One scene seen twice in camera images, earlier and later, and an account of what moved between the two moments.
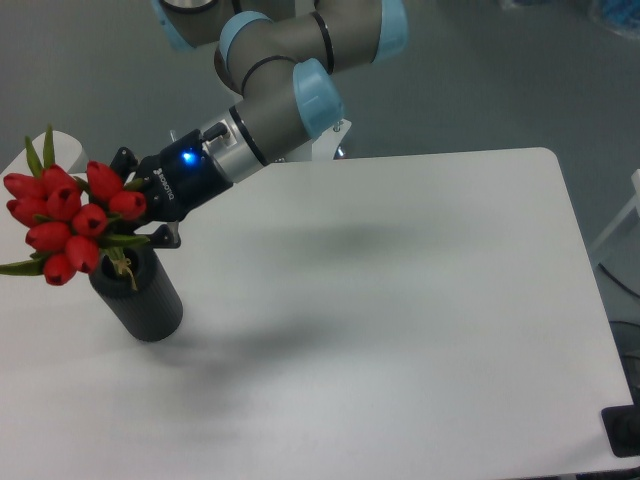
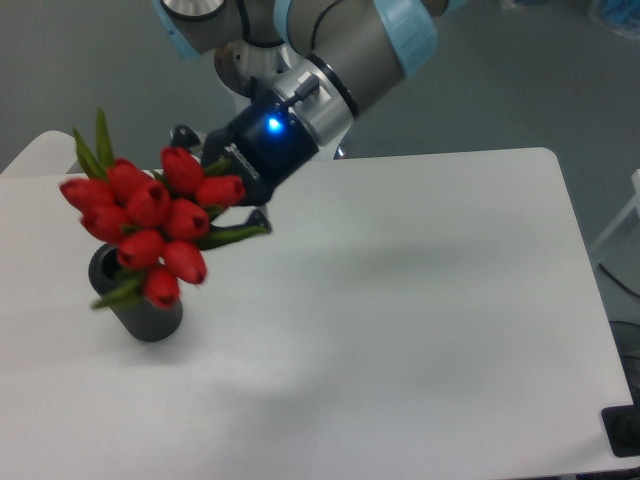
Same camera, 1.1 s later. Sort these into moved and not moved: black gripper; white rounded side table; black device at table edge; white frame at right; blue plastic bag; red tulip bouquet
Moved: black gripper; red tulip bouquet
Not moved: white rounded side table; white frame at right; black device at table edge; blue plastic bag
